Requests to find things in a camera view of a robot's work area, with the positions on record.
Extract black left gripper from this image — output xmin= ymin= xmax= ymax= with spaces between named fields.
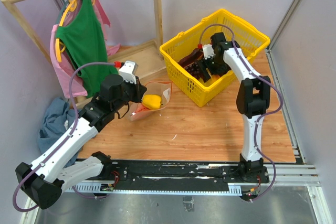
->
xmin=112 ymin=75 xmax=147 ymax=111

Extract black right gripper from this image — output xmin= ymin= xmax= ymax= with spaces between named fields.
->
xmin=197 ymin=54 xmax=226 ymax=82

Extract orange mango toy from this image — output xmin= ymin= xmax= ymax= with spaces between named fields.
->
xmin=211 ymin=75 xmax=221 ymax=82

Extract yellow bell pepper toy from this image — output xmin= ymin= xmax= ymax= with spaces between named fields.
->
xmin=141 ymin=94 xmax=162 ymax=110

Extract watermelon slice toy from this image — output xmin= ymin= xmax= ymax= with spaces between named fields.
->
xmin=129 ymin=103 xmax=156 ymax=122

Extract clear zip bag orange zipper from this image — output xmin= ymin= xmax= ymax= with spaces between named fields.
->
xmin=127 ymin=81 xmax=173 ymax=122

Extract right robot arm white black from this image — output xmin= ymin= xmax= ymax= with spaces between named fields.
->
xmin=197 ymin=32 xmax=270 ymax=183

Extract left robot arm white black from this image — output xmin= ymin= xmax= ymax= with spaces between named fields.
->
xmin=14 ymin=74 xmax=147 ymax=209

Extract green tank top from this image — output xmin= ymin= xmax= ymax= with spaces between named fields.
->
xmin=56 ymin=0 xmax=118 ymax=97

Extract dark purple grape bunch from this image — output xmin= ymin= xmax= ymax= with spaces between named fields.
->
xmin=184 ymin=62 xmax=203 ymax=79

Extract wooden clothes rack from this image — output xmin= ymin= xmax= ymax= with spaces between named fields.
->
xmin=0 ymin=0 xmax=169 ymax=109

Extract yellow plastic basket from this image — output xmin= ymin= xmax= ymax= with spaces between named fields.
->
xmin=160 ymin=9 xmax=270 ymax=107

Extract pink garment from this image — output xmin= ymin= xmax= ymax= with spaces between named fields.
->
xmin=49 ymin=0 xmax=121 ymax=98

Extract blue cloth heap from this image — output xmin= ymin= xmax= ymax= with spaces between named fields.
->
xmin=37 ymin=97 xmax=75 ymax=154

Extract yellow clothes hanger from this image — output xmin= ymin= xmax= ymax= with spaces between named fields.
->
xmin=54 ymin=0 xmax=100 ymax=63

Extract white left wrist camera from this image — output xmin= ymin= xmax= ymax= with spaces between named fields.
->
xmin=119 ymin=61 xmax=138 ymax=84

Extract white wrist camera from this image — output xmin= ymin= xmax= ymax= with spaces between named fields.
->
xmin=200 ymin=44 xmax=215 ymax=60
xmin=119 ymin=61 xmax=138 ymax=84

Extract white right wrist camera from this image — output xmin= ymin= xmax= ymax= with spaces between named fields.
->
xmin=200 ymin=44 xmax=215 ymax=60

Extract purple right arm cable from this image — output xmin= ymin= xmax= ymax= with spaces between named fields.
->
xmin=198 ymin=23 xmax=284 ymax=198

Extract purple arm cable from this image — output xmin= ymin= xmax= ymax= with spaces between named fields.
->
xmin=12 ymin=61 xmax=123 ymax=212
xmin=198 ymin=23 xmax=284 ymax=198

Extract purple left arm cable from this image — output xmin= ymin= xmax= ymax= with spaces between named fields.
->
xmin=12 ymin=61 xmax=123 ymax=212

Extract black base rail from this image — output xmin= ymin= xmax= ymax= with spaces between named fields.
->
xmin=68 ymin=161 xmax=271 ymax=197

